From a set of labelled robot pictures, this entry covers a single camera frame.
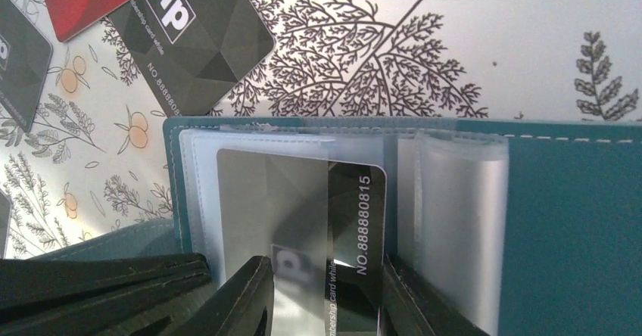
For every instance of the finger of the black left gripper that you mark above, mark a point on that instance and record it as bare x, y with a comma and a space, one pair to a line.
135, 296

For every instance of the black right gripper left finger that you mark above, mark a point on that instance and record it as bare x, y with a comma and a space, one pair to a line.
243, 305

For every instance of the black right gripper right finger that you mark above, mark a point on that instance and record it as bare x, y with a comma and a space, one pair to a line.
412, 306

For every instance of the black VIP card carried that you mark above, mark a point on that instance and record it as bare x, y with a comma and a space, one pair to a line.
318, 221

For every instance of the blue leather card holder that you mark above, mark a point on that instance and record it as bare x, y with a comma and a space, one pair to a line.
525, 228

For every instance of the black card behind holder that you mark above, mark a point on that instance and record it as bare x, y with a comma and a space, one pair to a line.
192, 52

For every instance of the floral patterned table mat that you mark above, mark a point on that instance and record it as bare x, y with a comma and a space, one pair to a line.
93, 160

